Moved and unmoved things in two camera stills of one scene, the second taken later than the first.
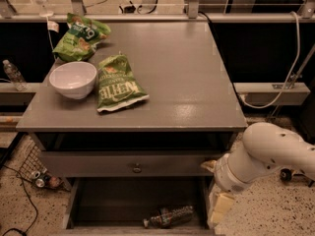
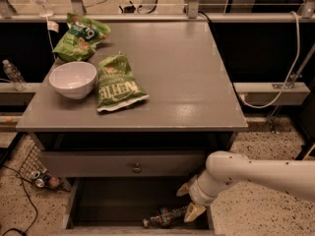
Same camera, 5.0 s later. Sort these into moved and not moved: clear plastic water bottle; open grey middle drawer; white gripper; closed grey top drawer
Moved: white gripper
Not moved: open grey middle drawer; clear plastic water bottle; closed grey top drawer
